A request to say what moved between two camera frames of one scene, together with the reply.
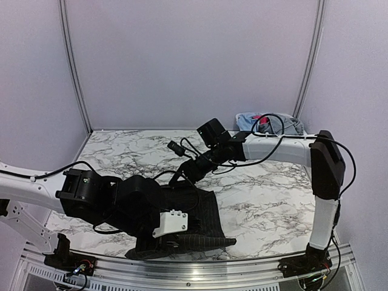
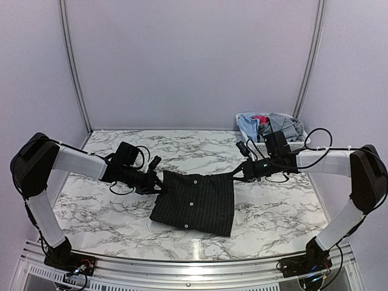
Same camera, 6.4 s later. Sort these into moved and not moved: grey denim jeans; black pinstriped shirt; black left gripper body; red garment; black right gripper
Moved: black right gripper; black left gripper body; black pinstriped shirt
Not moved: grey denim jeans; red garment
